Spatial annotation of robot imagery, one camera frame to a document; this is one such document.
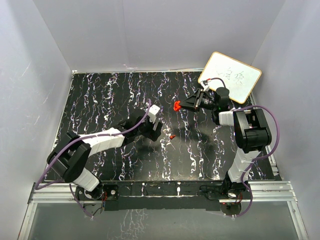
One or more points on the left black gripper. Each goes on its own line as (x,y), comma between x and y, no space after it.
(152,134)

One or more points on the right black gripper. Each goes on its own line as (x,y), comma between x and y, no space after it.
(194,101)

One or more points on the red earbud charging case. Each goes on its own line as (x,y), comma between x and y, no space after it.
(176,106)

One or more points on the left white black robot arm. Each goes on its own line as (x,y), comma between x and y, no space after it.
(73,151)

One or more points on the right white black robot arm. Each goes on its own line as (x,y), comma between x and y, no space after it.
(252,133)

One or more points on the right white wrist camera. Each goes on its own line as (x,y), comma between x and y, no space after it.
(205,84)

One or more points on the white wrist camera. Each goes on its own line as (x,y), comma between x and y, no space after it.
(153,111)
(205,84)

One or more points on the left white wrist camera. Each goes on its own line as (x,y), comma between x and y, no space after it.
(153,111)

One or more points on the small whiteboard yellow frame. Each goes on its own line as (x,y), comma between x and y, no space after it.
(238,77)

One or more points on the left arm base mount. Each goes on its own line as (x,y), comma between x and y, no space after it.
(100,193)

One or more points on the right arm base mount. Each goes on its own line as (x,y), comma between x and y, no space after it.
(222,192)

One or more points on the aluminium front rail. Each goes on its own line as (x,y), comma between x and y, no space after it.
(261,191)

